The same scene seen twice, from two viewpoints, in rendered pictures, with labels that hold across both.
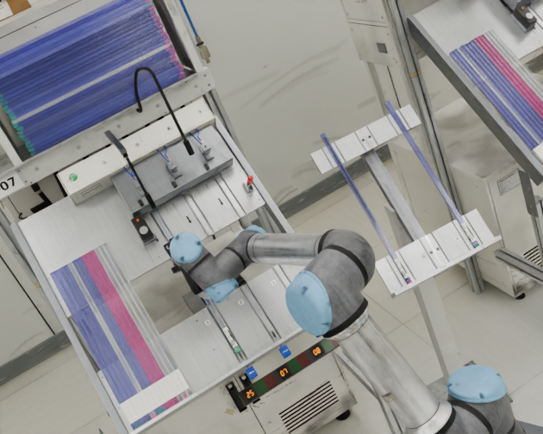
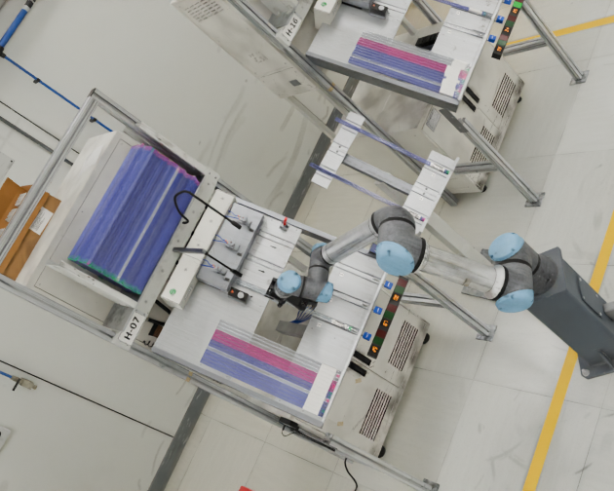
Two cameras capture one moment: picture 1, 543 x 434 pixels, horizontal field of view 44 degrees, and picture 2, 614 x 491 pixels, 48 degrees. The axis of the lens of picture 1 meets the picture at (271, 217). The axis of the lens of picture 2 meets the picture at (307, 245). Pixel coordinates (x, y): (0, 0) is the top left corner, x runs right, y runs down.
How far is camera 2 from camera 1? 0.81 m
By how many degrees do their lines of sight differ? 8
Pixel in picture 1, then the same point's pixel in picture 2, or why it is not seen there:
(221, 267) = (317, 280)
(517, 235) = (458, 150)
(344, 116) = (276, 142)
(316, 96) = (248, 140)
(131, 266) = (247, 322)
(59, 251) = (194, 344)
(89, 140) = (166, 262)
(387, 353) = (451, 258)
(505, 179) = (430, 119)
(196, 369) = (332, 357)
